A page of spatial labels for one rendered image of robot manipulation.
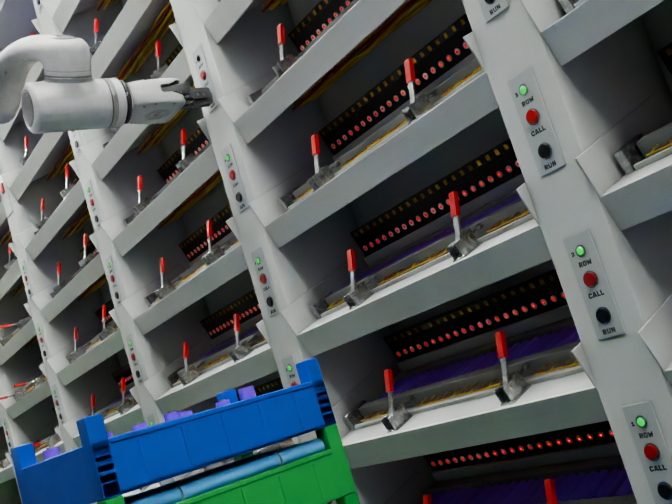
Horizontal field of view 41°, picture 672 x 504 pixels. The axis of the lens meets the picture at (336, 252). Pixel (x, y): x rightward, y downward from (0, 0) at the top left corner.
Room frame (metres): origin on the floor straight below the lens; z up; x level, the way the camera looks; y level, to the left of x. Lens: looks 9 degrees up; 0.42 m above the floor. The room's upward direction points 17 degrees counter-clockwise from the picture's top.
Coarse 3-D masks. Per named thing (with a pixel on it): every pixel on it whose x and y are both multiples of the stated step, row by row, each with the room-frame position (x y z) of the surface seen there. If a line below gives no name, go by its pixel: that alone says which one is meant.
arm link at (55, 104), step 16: (48, 80) 1.39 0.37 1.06; (64, 80) 1.39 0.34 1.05; (80, 80) 1.40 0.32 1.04; (96, 80) 1.44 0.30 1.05; (32, 96) 1.37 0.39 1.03; (48, 96) 1.38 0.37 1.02; (64, 96) 1.39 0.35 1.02; (80, 96) 1.41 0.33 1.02; (96, 96) 1.43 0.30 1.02; (32, 112) 1.39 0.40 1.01; (48, 112) 1.38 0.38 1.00; (64, 112) 1.40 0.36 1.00; (80, 112) 1.42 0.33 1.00; (96, 112) 1.43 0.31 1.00; (112, 112) 1.45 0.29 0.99; (32, 128) 1.41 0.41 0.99; (48, 128) 1.41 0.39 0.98; (64, 128) 1.43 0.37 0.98; (80, 128) 1.45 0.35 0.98; (96, 128) 1.47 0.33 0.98
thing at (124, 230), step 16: (208, 160) 1.67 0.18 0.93; (192, 176) 1.74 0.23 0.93; (208, 176) 1.70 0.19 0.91; (176, 192) 1.81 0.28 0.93; (192, 192) 1.77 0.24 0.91; (128, 208) 2.17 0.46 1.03; (160, 208) 1.89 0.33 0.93; (176, 208) 2.07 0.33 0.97; (112, 224) 2.14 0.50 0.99; (128, 224) 2.14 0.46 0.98; (144, 224) 1.98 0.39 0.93; (160, 224) 2.16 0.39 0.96; (112, 240) 2.13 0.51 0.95; (128, 240) 2.07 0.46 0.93
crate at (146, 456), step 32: (320, 384) 1.06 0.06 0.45; (96, 416) 0.87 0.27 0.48; (192, 416) 0.94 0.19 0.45; (224, 416) 0.97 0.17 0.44; (256, 416) 1.00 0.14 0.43; (288, 416) 1.03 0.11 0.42; (320, 416) 1.06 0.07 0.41; (32, 448) 1.01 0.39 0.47; (96, 448) 0.87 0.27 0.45; (128, 448) 0.89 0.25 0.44; (160, 448) 0.91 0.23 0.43; (192, 448) 0.94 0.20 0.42; (224, 448) 0.96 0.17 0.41; (256, 448) 0.99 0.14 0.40; (32, 480) 0.98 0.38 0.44; (64, 480) 0.92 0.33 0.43; (96, 480) 0.87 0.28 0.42; (128, 480) 0.88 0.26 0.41; (160, 480) 0.91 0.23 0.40
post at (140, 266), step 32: (64, 32) 2.14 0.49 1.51; (128, 160) 2.19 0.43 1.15; (160, 160) 2.24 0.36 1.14; (96, 192) 2.14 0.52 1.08; (128, 192) 2.18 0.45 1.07; (128, 256) 2.15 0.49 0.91; (160, 256) 2.20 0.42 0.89; (128, 288) 2.14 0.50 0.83; (128, 320) 2.15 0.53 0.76; (192, 320) 2.22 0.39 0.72; (128, 352) 2.20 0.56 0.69; (160, 352) 2.16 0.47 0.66; (160, 416) 2.13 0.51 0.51
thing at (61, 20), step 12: (48, 0) 2.13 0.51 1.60; (60, 0) 2.15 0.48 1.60; (72, 0) 2.03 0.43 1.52; (84, 0) 2.12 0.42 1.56; (96, 0) 2.17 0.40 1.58; (108, 0) 2.14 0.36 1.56; (48, 12) 2.13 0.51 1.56; (60, 12) 2.09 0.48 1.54; (72, 12) 2.06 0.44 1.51; (60, 24) 2.12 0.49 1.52
